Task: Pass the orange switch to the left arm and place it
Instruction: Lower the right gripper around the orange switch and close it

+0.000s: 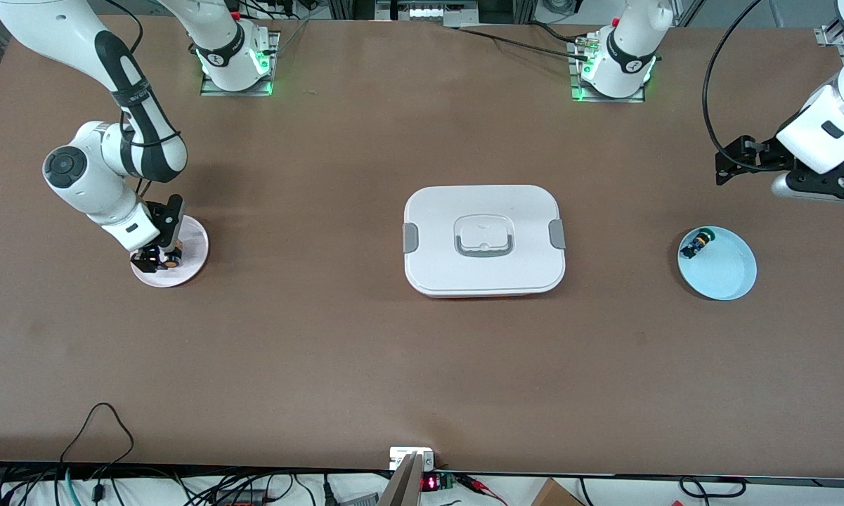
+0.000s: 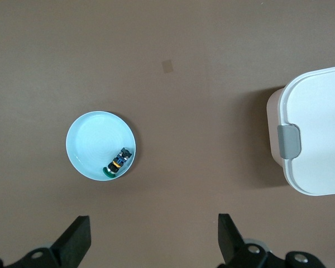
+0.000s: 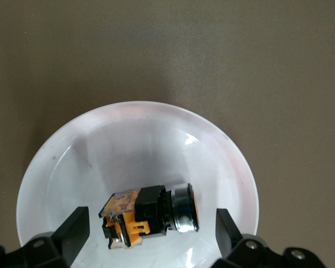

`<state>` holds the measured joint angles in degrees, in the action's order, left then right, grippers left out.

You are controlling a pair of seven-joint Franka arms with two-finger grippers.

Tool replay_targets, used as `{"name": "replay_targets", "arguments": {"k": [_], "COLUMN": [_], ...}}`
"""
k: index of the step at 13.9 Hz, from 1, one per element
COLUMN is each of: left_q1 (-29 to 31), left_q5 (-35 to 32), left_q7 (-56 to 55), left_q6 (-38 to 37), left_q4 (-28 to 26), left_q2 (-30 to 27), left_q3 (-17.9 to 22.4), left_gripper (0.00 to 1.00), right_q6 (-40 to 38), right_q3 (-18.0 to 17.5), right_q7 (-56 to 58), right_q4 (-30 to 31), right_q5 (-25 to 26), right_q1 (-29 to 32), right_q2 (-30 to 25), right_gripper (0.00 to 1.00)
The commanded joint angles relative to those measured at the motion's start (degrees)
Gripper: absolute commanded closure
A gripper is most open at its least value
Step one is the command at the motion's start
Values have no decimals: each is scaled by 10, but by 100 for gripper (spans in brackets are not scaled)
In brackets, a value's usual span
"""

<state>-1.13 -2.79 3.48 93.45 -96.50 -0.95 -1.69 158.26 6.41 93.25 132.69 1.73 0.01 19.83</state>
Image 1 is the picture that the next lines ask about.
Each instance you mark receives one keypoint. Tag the orange push-button switch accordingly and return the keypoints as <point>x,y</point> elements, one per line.
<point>172,261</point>

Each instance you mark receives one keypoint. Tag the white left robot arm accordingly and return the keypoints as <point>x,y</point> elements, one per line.
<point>815,147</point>

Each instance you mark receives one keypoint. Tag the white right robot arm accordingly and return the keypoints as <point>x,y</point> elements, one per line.
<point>84,190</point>

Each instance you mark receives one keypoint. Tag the white lidded box, grey clips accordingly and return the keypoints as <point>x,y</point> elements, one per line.
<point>485,274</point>

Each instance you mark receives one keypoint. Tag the brown cardboard box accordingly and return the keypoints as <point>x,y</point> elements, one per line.
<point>555,495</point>

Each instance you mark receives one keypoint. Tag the pink round plate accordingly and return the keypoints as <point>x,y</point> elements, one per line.
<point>190,273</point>

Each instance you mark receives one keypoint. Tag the light blue round plate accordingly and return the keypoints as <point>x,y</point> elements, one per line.
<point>724,270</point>

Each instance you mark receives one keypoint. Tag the small white device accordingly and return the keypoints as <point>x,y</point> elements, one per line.
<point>400,457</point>

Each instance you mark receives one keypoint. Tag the grey power strip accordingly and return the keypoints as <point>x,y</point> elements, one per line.
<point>393,10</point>

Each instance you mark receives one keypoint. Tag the grey aluminium bar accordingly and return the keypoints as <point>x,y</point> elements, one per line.
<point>404,488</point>

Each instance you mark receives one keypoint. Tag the red digit display board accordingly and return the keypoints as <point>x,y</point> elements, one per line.
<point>430,483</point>

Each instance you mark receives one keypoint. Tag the red test leads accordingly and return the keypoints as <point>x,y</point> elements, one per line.
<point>474,482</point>

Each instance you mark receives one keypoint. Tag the blue yellow green switch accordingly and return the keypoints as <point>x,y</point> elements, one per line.
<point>696,244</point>

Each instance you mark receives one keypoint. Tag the aluminium frame profile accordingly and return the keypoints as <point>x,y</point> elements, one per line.
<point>830,35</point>

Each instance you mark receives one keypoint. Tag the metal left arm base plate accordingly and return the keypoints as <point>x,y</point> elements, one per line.
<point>576,95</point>

